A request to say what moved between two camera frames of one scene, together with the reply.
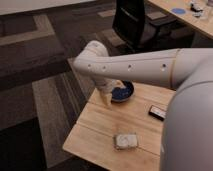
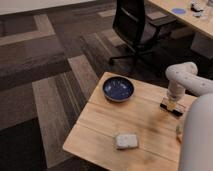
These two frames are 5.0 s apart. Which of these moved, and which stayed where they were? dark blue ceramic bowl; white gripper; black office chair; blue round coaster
Moved: white gripper
Stayed: black office chair; dark blue ceramic bowl; blue round coaster
